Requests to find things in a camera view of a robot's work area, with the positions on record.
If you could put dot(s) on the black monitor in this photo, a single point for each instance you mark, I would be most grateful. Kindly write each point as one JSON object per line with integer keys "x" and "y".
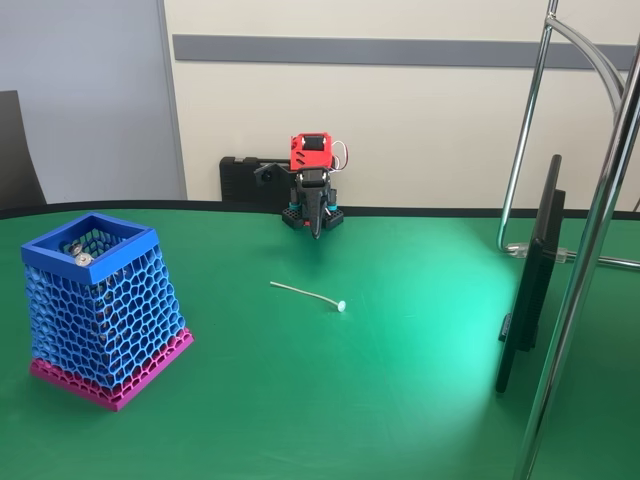
{"x": 535, "y": 280}

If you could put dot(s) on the green table cloth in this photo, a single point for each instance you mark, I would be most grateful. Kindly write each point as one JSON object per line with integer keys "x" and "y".
{"x": 320, "y": 390}

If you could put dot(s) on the white thin stick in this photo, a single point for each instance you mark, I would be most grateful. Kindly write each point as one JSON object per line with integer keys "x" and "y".
{"x": 341, "y": 306}

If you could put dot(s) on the chrome tube stand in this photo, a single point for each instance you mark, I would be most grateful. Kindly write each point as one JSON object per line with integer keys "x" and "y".
{"x": 570, "y": 310}

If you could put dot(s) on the dark chair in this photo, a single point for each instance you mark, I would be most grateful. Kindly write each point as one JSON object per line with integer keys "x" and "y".
{"x": 17, "y": 160}

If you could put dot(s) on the blue and pink lattice basket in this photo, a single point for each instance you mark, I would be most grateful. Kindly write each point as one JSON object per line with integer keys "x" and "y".
{"x": 125, "y": 320}

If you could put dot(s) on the black plastic tool case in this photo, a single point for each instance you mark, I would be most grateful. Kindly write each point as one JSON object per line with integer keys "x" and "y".
{"x": 240, "y": 180}

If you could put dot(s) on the grey wall rail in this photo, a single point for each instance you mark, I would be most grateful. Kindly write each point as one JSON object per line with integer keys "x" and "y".
{"x": 350, "y": 50}

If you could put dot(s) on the clear plastic clip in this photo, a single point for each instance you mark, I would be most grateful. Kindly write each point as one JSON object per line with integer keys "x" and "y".
{"x": 520, "y": 251}

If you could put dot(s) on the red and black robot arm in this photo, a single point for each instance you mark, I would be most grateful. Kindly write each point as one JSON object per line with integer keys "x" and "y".
{"x": 310, "y": 155}

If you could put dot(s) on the black gripper camera mount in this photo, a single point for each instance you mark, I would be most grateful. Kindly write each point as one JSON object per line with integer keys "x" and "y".
{"x": 270, "y": 175}

